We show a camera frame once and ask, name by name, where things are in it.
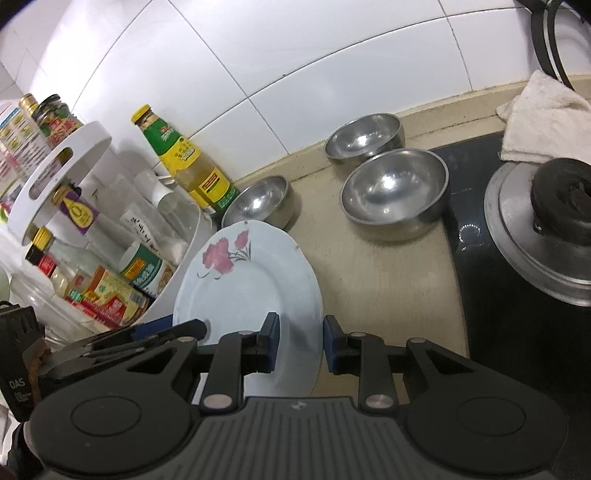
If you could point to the orange seasoning packet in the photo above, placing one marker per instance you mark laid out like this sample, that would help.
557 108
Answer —
111 300

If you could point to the green label jar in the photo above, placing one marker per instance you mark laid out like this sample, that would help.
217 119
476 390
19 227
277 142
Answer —
143 270

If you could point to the clear glass bottle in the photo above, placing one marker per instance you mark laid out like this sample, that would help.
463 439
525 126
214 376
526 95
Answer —
173 217

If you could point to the gold cap bottle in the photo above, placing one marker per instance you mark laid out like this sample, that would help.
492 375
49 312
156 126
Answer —
27 104

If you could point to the white towel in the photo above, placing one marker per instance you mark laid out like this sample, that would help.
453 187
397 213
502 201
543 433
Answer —
545 120

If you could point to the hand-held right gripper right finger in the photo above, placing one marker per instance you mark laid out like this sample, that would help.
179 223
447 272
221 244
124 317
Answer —
330 344

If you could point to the yellow label sauce bottle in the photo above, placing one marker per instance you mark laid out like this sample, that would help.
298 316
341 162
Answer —
194 166

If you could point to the black glass cooktop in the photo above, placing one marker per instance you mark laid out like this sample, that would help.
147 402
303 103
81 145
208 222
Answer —
480 300

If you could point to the small steel bowl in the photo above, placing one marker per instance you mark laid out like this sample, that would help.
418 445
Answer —
258 198

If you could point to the red label bottle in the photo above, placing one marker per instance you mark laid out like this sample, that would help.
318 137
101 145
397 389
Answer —
46 258

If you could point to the dark jar with green lid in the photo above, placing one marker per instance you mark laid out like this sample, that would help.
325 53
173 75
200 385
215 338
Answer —
57 121

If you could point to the white plate with pink flowers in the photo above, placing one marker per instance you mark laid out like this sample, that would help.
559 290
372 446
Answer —
258 286

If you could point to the white round spice rack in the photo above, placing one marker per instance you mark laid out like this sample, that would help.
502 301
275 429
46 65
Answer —
87 138

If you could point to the white printed carton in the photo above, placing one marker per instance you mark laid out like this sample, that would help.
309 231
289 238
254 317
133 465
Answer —
16 131

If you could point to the large steel bowl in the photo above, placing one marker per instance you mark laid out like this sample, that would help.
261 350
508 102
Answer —
392 189

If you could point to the black metal rack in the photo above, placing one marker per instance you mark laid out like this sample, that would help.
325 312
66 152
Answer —
538 41

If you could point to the medium steel bowl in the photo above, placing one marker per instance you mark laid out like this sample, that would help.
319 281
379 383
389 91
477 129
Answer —
364 136

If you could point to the purple label bottle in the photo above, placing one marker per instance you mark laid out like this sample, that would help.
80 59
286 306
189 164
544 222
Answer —
76 212

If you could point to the metal pot lid black knob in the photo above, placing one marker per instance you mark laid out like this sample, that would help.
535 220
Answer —
517 230

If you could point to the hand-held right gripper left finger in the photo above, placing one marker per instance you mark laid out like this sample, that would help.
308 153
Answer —
272 334

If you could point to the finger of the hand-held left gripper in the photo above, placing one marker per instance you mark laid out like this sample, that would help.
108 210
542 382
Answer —
154 330
92 361

